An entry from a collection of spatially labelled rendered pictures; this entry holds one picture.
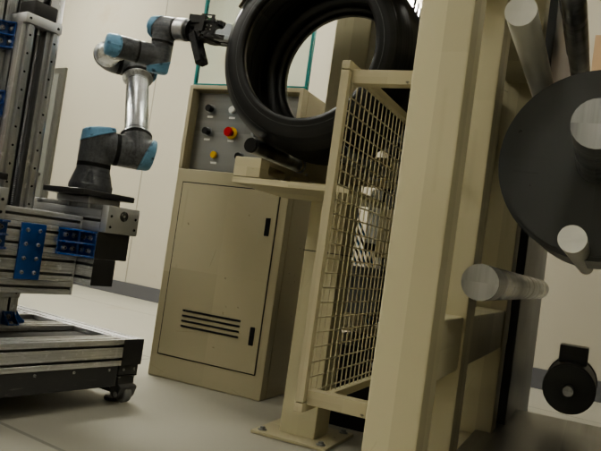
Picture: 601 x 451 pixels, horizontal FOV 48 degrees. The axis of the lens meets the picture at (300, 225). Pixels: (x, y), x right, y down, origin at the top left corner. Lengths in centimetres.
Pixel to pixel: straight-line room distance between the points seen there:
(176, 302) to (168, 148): 344
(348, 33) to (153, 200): 414
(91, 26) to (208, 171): 475
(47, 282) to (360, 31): 132
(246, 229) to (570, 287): 227
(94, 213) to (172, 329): 80
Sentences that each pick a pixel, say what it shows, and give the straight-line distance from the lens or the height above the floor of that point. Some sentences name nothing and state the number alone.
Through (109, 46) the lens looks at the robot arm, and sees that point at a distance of 236.
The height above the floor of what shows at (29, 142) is 84.
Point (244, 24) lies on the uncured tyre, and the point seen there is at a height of 126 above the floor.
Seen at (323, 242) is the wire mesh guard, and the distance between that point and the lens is 133.
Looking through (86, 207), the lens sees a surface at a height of 66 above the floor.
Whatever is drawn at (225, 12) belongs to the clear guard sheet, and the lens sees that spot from 312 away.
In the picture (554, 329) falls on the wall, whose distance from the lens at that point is 441.
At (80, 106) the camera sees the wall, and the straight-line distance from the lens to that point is 734.
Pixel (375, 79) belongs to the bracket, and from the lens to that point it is 137.
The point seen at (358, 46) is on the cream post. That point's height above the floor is 132.
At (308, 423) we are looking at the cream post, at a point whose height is 6.
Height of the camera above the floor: 61
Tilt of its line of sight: 2 degrees up
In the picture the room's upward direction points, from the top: 8 degrees clockwise
